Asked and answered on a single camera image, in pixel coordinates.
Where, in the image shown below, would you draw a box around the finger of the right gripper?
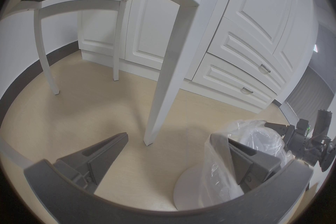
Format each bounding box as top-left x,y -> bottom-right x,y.
264,122 -> 289,137

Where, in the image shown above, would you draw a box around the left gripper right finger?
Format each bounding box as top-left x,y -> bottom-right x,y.
212,134 -> 283,190

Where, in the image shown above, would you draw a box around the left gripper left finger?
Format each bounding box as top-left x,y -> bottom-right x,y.
54,132 -> 129,193

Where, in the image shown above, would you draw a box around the clear plastic bag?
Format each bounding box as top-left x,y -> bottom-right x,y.
201,119 -> 294,205

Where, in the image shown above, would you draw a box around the white trash bin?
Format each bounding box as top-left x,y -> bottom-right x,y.
173,126 -> 293,211

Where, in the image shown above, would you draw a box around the white wardrobe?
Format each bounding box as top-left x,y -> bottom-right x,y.
77,0 -> 319,113

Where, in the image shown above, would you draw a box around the white chair grey cushions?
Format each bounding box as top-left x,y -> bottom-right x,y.
0,0 -> 244,168

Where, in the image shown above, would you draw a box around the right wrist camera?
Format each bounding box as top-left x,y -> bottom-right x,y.
297,119 -> 311,137

